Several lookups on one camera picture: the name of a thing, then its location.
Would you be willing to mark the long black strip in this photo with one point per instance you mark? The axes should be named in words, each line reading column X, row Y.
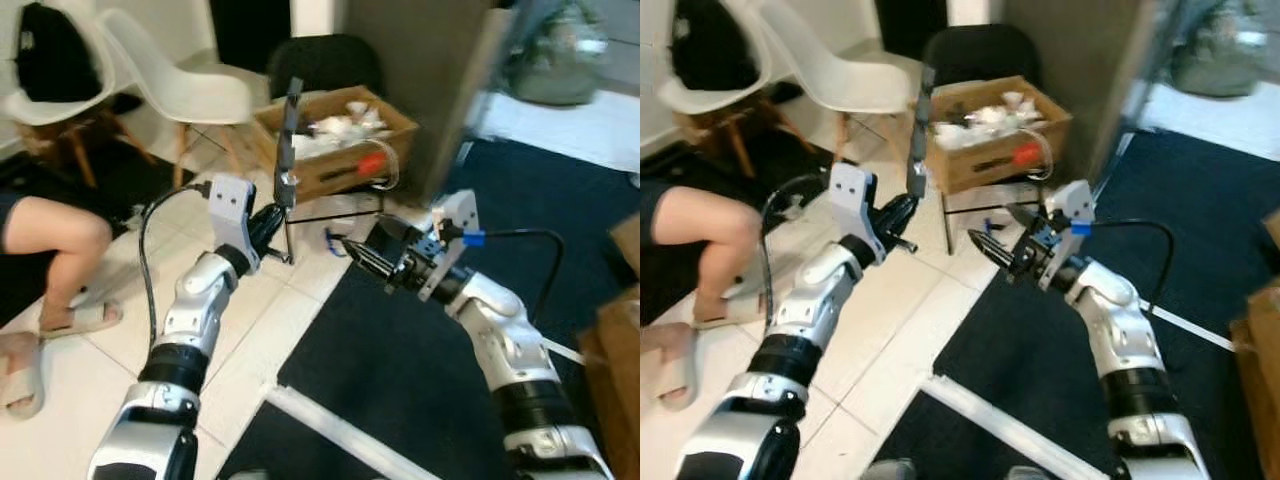
column 290, row 130
column 922, row 120

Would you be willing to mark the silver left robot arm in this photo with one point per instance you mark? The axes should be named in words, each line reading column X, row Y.
column 800, row 310
column 185, row 320

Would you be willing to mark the white crumpled paper trash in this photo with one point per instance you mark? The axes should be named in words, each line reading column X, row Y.
column 345, row 125
column 990, row 115

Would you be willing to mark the open brown cardboard box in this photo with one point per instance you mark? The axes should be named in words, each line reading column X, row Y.
column 980, row 165
column 330, row 170

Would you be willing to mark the black floor mat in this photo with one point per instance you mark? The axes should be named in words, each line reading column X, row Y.
column 1020, row 360
column 400, row 380

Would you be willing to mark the white shell chair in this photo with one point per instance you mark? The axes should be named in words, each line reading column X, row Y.
column 40, row 108
column 190, row 95
column 700, row 95
column 840, row 70

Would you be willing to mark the black chair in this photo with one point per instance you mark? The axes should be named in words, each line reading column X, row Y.
column 325, row 65
column 980, row 50

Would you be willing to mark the white floor strip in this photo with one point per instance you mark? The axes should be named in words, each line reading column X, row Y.
column 1000, row 420
column 330, row 425

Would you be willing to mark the seated person's bare leg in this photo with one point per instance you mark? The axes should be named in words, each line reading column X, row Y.
column 700, row 225
column 55, row 235

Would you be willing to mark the beige slipper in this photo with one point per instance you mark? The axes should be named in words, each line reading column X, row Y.
column 85, row 320
column 678, row 365
column 20, row 375
column 715, row 318

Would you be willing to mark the grey robot right foot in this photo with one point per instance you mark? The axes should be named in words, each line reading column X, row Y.
column 1028, row 473

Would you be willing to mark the grey robot foot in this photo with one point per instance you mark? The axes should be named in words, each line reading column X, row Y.
column 1028, row 473
column 890, row 470
column 247, row 475

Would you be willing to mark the grey robot left foot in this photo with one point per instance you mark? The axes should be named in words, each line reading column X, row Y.
column 247, row 475
column 890, row 470

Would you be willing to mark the black backpack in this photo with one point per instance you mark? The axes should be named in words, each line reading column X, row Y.
column 55, row 55
column 712, row 45

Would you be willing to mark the tall brown cardboard box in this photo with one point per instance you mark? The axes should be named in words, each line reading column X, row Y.
column 1260, row 390
column 615, row 390

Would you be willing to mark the grey sack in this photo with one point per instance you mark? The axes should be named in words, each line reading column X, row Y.
column 1215, row 50
column 555, row 55

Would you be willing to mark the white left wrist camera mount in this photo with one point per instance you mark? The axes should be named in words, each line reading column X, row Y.
column 852, row 200
column 230, row 210

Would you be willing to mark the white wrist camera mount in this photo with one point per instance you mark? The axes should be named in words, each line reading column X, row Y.
column 1070, row 225
column 230, row 210
column 852, row 200
column 450, row 235

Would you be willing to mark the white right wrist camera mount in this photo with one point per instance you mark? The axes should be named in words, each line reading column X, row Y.
column 450, row 235
column 1070, row 225

